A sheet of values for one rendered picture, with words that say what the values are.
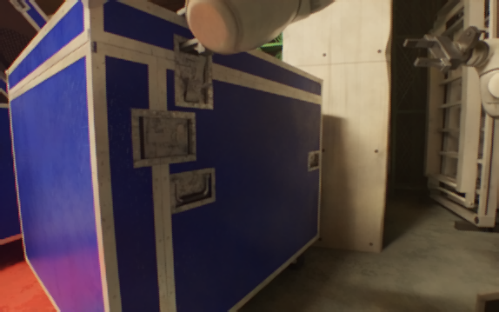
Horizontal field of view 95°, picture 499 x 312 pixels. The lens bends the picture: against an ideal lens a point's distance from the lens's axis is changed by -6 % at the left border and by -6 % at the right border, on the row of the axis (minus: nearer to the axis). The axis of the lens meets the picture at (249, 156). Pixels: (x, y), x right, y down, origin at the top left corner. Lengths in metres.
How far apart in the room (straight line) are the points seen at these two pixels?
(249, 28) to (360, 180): 1.48
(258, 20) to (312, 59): 1.41
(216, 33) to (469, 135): 2.33
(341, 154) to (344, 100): 0.34
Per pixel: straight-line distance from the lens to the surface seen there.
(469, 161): 2.52
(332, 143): 1.66
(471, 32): 1.12
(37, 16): 2.13
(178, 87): 0.64
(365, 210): 1.75
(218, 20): 0.31
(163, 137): 0.62
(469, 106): 2.51
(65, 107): 0.71
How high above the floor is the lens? 0.78
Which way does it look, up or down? 6 degrees down
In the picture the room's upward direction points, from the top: straight up
